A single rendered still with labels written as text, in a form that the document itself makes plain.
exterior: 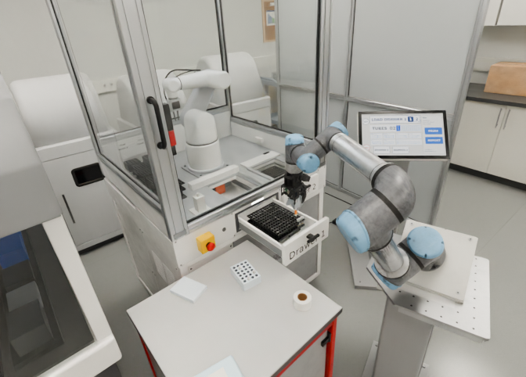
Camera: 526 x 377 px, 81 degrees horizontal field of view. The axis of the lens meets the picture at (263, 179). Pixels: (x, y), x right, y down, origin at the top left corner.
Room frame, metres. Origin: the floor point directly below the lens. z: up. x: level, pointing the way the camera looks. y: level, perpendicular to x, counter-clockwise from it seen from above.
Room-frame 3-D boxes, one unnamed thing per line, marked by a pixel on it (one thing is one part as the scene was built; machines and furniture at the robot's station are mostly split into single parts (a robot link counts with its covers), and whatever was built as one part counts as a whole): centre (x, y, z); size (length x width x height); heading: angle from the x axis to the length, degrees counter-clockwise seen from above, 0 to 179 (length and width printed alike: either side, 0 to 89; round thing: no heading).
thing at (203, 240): (1.11, 0.27, 0.88); 0.07 x 0.05 x 0.07; 130
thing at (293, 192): (1.16, -0.13, 1.13); 0.09 x 0.08 x 0.12; 141
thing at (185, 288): (0.95, 0.34, 0.77); 0.13 x 0.09 x 0.02; 59
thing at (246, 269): (1.00, 0.10, 0.78); 0.12 x 0.08 x 0.04; 31
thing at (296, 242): (1.09, -0.18, 0.87); 0.29 x 0.02 x 0.11; 130
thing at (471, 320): (0.96, -0.66, 0.70); 0.45 x 0.44 x 0.12; 56
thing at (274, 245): (1.25, -0.04, 0.86); 0.40 x 0.26 x 0.06; 40
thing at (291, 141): (1.16, -0.14, 1.28); 0.09 x 0.08 x 0.11; 16
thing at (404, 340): (0.97, -0.64, 0.38); 0.30 x 0.30 x 0.76; 56
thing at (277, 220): (1.24, -0.05, 0.87); 0.22 x 0.18 x 0.06; 40
